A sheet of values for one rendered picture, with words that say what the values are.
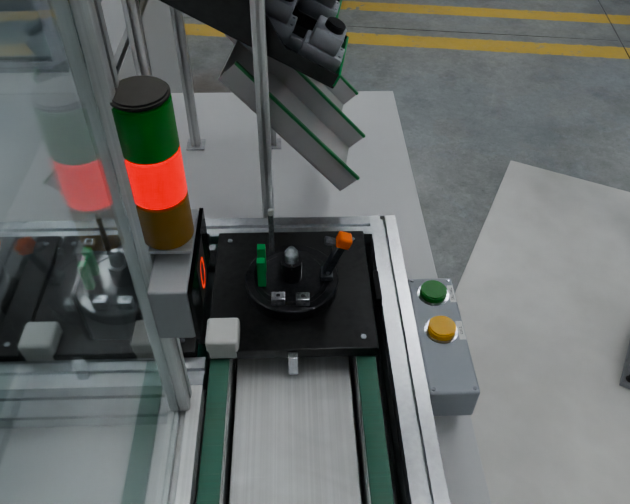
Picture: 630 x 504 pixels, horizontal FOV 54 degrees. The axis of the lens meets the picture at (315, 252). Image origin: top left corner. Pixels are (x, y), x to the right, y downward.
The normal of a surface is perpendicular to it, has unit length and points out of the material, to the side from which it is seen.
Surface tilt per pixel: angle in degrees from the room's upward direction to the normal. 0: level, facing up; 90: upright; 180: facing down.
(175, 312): 90
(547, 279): 0
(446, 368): 0
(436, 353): 0
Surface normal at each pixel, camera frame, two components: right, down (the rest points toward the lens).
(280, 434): 0.01, -0.71
